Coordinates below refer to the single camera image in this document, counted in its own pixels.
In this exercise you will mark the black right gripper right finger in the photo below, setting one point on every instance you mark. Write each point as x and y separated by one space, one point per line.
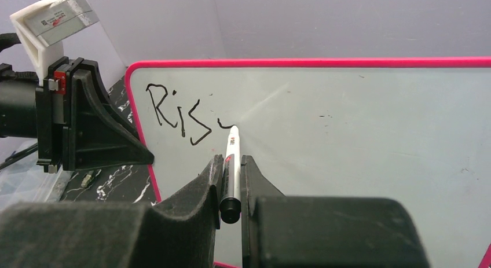
302 231

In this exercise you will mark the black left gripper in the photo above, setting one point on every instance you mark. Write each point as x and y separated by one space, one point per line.
78 128

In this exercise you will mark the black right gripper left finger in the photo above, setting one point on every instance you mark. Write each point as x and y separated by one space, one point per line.
178 232

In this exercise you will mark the white black whiteboard marker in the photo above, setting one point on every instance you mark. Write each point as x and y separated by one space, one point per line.
230 204

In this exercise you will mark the pink framed whiteboard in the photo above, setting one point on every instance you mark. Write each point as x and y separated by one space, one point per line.
416 130

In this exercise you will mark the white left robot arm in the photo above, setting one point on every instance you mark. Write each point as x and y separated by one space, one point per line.
18 110

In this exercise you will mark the clear plastic screw box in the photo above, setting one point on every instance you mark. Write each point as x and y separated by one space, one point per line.
25 181

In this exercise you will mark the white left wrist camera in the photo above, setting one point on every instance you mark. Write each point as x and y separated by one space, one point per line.
43 25

